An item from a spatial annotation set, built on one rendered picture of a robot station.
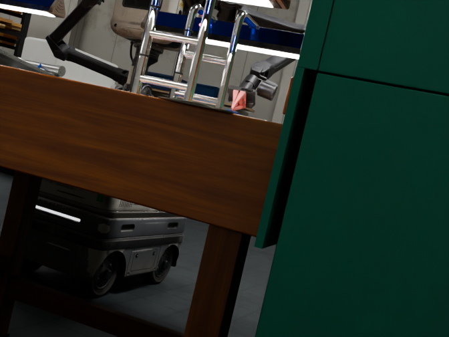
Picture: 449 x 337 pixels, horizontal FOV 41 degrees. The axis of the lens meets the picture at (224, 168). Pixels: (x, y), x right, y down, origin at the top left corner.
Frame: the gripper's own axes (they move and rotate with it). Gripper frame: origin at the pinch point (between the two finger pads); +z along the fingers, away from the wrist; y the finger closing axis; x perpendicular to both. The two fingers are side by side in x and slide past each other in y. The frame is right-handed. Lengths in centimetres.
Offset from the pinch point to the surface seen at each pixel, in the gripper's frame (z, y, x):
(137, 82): 47, -7, -36
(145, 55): 42, -7, -41
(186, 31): 16.0, -7.7, -35.7
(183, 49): 19.5, -7.5, -31.6
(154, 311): 35, -23, 82
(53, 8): 4, -66, -30
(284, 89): -540, -143, 336
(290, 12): -639, -166, 265
